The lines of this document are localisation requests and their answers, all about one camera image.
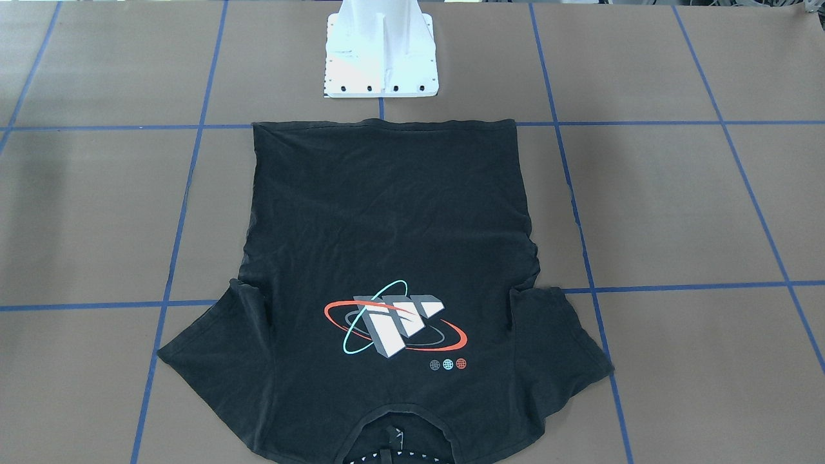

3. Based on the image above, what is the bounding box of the black graphic t-shirt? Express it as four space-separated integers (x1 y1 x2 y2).
157 119 614 463

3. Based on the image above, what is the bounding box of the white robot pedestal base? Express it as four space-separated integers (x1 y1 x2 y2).
324 1 440 98

